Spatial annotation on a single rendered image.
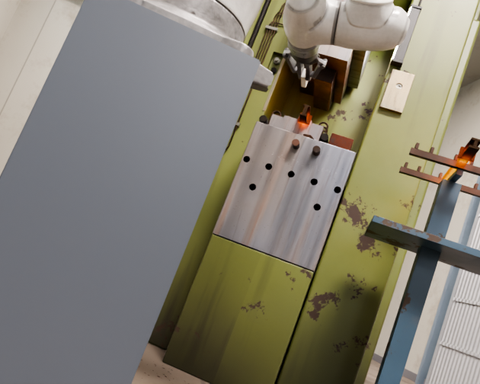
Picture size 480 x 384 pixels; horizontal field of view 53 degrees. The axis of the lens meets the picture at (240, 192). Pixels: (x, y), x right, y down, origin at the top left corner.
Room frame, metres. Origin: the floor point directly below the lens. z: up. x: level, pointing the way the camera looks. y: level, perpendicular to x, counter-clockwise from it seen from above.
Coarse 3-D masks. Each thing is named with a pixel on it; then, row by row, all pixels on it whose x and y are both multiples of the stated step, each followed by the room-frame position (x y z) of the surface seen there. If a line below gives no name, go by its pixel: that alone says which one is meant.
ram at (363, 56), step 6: (336, 0) 1.77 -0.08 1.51; (342, 0) 1.76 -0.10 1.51; (354, 54) 1.85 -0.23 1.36; (360, 54) 1.83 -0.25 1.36; (366, 54) 1.89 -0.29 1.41; (354, 60) 1.89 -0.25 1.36; (360, 60) 1.88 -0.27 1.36; (366, 60) 2.06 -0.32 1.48; (354, 66) 1.94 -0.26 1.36; (360, 66) 1.92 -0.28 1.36; (354, 72) 2.00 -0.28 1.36; (360, 72) 1.98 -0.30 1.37; (348, 78) 2.07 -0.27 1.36; (354, 78) 2.05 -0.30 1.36; (360, 78) 2.11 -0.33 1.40; (348, 84) 2.12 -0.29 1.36; (354, 84) 2.10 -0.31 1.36
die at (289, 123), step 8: (272, 120) 1.78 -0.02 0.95; (280, 120) 1.77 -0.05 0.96; (288, 120) 1.77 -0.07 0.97; (296, 120) 1.76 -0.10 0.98; (280, 128) 1.77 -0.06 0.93; (288, 128) 1.76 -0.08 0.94; (296, 128) 1.76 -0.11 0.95; (304, 128) 1.75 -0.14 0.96; (312, 128) 1.75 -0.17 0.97; (320, 128) 1.74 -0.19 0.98; (312, 136) 1.74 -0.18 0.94; (320, 136) 1.75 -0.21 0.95
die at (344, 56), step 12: (324, 48) 1.76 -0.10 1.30; (336, 48) 1.75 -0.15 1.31; (336, 60) 1.77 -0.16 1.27; (348, 60) 1.76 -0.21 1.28; (336, 72) 1.86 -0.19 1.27; (348, 72) 1.96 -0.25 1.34; (300, 84) 2.10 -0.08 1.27; (312, 84) 2.05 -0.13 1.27; (336, 84) 1.96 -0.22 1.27; (336, 96) 2.08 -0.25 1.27
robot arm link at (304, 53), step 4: (288, 40) 1.17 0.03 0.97; (288, 44) 1.19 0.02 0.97; (292, 48) 1.18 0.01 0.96; (296, 48) 1.16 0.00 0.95; (312, 48) 1.16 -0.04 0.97; (316, 48) 1.17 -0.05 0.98; (292, 52) 1.20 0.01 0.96; (296, 52) 1.18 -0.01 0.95; (300, 52) 1.17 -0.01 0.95; (304, 52) 1.17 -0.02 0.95; (308, 52) 1.17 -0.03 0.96; (312, 52) 1.18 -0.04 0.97; (316, 52) 1.19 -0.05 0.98; (300, 56) 1.20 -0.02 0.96; (304, 56) 1.19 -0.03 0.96; (308, 56) 1.19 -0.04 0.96
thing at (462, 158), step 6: (474, 138) 1.27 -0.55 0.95; (468, 144) 1.31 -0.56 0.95; (474, 144) 1.27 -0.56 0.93; (462, 150) 1.36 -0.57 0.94; (468, 150) 1.30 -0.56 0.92; (474, 150) 1.28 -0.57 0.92; (462, 156) 1.36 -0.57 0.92; (468, 156) 1.34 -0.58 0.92; (474, 156) 1.35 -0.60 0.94; (450, 168) 1.51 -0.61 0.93; (444, 174) 1.62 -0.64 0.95; (450, 174) 1.55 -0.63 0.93
